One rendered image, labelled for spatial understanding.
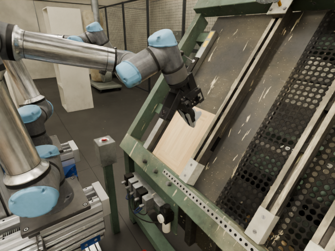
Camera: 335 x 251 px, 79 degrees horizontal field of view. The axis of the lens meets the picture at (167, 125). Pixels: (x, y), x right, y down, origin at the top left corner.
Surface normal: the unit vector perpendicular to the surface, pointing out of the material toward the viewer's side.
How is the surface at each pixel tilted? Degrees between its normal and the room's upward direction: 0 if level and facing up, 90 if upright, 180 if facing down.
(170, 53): 95
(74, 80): 90
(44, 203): 98
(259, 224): 53
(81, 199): 0
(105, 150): 90
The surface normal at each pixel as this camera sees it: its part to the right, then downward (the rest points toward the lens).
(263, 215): -0.64, -0.37
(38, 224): 0.01, -0.91
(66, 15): 0.59, 0.34
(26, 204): 0.39, 0.50
